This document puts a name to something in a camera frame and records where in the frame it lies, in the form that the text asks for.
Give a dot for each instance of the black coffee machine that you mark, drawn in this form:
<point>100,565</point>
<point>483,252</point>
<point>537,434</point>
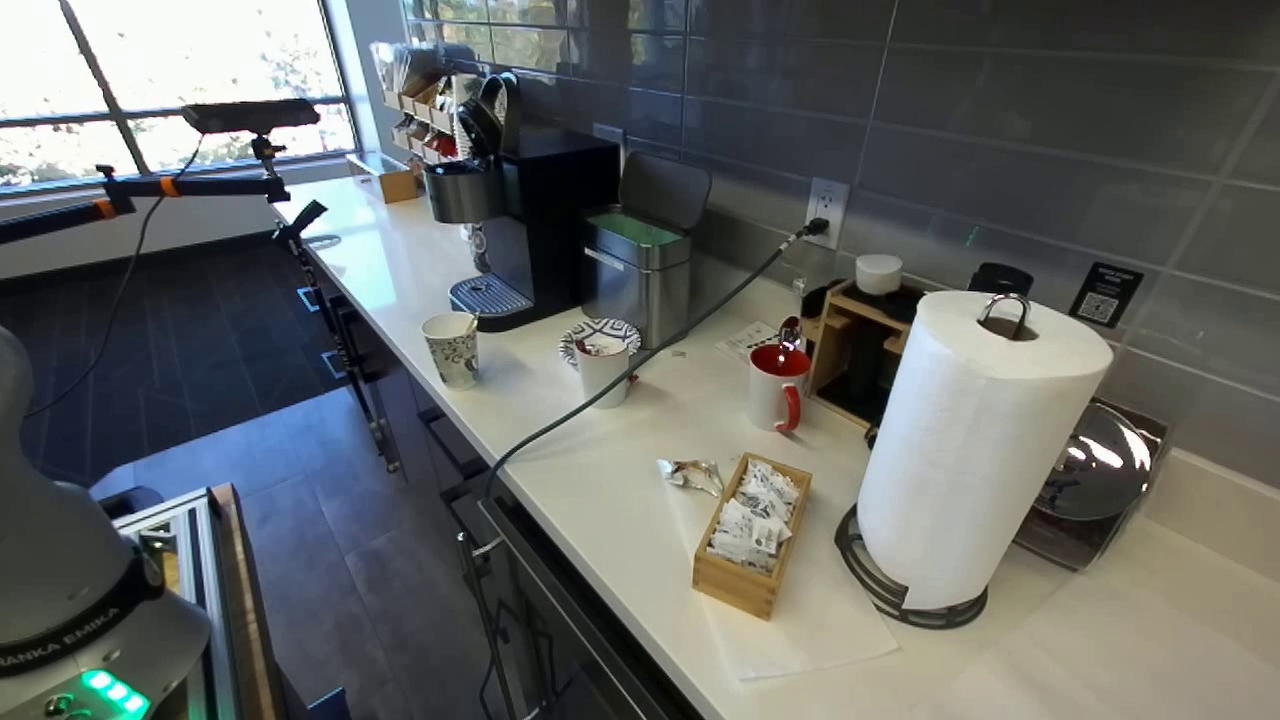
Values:
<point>566,227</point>

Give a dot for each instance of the blue patterned paper bowl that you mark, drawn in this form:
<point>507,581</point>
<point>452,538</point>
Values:
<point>603,337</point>

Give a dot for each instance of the crumpled packet wrapper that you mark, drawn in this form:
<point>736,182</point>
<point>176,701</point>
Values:
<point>689,475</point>

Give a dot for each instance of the patterned paper cup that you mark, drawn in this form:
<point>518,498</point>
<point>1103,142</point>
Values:
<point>452,348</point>

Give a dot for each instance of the wooden box of sugar packets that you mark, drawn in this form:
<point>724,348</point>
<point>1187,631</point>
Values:
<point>744,532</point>

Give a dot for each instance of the wooden countertop rack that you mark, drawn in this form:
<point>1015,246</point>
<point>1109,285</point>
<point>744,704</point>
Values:
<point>852,344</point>

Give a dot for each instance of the small white jar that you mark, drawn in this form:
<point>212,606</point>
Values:
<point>879,273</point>

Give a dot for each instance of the small wooden box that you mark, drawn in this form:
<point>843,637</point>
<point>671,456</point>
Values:
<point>402,187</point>

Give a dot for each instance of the white paper towel roll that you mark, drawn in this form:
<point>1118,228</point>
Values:
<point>975,453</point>

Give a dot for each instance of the black paper towel holder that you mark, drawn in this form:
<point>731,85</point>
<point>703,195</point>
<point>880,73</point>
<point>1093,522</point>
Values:
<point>922,612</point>

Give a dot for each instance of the shiny chrome kettle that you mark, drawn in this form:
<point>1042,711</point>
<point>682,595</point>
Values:
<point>1093,464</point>

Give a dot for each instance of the black QR code sign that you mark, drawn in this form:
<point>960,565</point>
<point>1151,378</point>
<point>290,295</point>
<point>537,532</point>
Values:
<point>1107,295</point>

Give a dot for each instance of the black boom pole orange clamps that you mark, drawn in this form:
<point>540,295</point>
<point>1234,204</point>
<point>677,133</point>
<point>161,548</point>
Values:
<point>161,187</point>

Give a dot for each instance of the white wall outlet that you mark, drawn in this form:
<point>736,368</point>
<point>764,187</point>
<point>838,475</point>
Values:
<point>827,203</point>

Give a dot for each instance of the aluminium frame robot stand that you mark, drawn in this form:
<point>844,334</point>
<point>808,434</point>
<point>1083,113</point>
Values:
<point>187,561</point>

